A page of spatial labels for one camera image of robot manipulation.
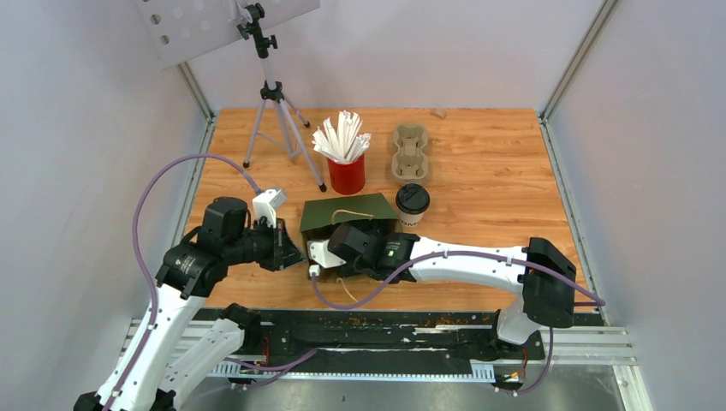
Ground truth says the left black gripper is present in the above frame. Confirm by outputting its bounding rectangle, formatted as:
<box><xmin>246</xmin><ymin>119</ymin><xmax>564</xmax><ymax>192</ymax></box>
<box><xmin>226</xmin><ymin>215</ymin><xmax>308</xmax><ymax>271</ymax></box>

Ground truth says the green paper bag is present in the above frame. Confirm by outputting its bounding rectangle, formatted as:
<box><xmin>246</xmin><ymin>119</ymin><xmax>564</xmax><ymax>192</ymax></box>
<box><xmin>300</xmin><ymin>194</ymin><xmax>402</xmax><ymax>251</ymax></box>

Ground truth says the silver camera tripod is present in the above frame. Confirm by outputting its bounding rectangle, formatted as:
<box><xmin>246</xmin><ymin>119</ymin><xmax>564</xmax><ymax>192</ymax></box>
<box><xmin>230</xmin><ymin>1</ymin><xmax>327</xmax><ymax>193</ymax></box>

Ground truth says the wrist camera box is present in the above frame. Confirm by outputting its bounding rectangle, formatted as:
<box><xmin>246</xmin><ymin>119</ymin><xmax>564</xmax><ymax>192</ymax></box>
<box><xmin>252</xmin><ymin>188</ymin><xmax>288</xmax><ymax>229</ymax></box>
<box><xmin>306</xmin><ymin>240</ymin><xmax>347</xmax><ymax>278</ymax></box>

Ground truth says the red straw holder cup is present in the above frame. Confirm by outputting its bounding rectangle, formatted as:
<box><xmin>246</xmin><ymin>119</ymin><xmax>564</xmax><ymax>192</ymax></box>
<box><xmin>327</xmin><ymin>154</ymin><xmax>366</xmax><ymax>195</ymax></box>

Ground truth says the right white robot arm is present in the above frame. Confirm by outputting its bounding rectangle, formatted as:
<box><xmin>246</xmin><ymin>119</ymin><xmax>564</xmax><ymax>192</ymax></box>
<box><xmin>308</xmin><ymin>223</ymin><xmax>576</xmax><ymax>358</ymax></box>

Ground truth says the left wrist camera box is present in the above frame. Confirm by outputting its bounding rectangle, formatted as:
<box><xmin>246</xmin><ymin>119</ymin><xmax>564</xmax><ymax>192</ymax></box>
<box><xmin>252</xmin><ymin>188</ymin><xmax>288</xmax><ymax>229</ymax></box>

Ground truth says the white perforated panel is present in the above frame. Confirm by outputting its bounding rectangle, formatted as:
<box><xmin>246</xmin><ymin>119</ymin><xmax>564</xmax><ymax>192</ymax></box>
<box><xmin>134</xmin><ymin>0</ymin><xmax>322</xmax><ymax>71</ymax></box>

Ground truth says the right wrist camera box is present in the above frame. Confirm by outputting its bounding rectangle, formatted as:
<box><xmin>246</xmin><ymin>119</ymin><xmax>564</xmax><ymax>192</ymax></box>
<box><xmin>306</xmin><ymin>240</ymin><xmax>347</xmax><ymax>278</ymax></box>

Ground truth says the cardboard cup carrier tray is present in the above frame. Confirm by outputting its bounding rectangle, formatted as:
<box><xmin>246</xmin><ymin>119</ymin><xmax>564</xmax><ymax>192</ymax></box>
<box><xmin>390</xmin><ymin>122</ymin><xmax>430</xmax><ymax>186</ymax></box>

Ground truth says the white wrapped straws bundle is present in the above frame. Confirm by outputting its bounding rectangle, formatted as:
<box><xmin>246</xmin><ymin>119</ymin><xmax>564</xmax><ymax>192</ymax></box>
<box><xmin>312</xmin><ymin>110</ymin><xmax>372</xmax><ymax>165</ymax></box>

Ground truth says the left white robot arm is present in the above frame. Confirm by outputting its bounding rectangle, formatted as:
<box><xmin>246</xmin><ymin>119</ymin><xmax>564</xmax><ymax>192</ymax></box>
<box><xmin>74</xmin><ymin>189</ymin><xmax>303</xmax><ymax>410</ymax></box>

